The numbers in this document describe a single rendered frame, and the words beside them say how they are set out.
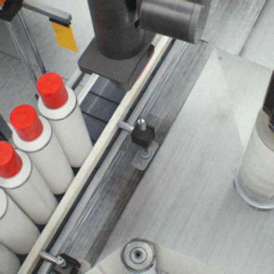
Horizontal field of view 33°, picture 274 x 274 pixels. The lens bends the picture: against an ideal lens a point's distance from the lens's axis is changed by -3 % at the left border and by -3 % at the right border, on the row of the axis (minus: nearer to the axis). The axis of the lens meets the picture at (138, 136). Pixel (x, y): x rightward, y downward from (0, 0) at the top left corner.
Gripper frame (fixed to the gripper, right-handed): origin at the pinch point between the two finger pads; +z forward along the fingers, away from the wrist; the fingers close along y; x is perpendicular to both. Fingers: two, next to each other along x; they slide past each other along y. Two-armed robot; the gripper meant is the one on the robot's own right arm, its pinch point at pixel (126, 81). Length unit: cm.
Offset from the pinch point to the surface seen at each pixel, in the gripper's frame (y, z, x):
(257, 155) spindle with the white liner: -3.0, -0.7, -19.6
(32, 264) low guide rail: -26.3, 10.0, 2.1
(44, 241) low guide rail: -22.8, 9.9, 2.2
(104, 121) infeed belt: -1.0, 13.8, 5.0
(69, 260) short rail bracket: -23.4, 9.4, -2.4
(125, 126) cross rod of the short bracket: -1.7, 10.6, 0.4
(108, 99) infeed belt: 2.9, 13.9, 6.3
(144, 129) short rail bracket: -1.7, 8.8, -3.0
